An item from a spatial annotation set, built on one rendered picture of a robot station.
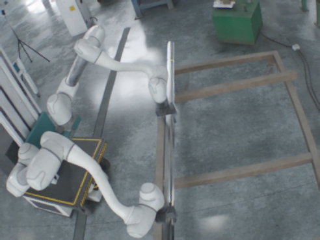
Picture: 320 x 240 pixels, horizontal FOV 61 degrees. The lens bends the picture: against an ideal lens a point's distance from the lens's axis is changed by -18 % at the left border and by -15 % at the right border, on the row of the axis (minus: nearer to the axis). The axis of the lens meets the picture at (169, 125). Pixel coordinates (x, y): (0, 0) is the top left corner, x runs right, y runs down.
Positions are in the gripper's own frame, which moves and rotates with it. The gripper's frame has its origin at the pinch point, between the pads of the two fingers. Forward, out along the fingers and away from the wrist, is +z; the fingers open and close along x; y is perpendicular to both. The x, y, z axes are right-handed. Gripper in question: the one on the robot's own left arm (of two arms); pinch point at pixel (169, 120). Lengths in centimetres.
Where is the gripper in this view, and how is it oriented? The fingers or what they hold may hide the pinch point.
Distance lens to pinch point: 231.2
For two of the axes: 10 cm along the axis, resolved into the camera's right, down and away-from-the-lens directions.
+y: 0.1, -7.3, 6.9
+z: 2.6, 6.7, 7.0
